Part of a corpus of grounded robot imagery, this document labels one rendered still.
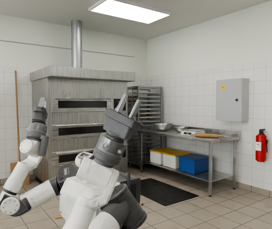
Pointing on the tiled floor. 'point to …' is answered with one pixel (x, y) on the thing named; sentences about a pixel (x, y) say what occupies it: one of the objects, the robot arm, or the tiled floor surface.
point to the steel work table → (214, 176)
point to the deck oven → (76, 112)
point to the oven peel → (18, 138)
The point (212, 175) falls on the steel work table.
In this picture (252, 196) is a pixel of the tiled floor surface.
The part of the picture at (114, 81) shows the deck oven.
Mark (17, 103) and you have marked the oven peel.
